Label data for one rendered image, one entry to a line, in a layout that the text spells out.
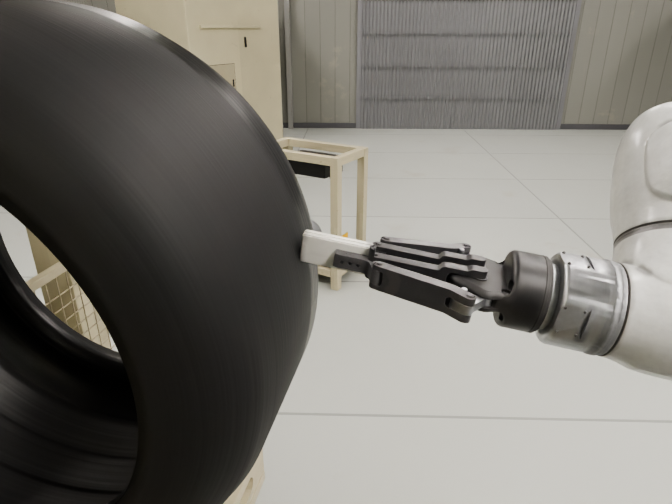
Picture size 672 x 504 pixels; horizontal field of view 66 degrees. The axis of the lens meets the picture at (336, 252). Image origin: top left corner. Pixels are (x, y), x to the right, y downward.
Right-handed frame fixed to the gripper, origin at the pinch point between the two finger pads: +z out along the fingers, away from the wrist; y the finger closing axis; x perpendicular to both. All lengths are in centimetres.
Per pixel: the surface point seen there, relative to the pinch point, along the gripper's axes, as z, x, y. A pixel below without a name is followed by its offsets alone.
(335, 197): 35, 71, -222
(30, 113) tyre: 19.1, -12.9, 16.4
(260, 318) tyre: 3.6, 1.5, 12.1
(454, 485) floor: -41, 119, -90
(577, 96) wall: -217, 44, -816
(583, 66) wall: -212, 2, -816
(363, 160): 26, 55, -250
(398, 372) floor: -17, 122, -149
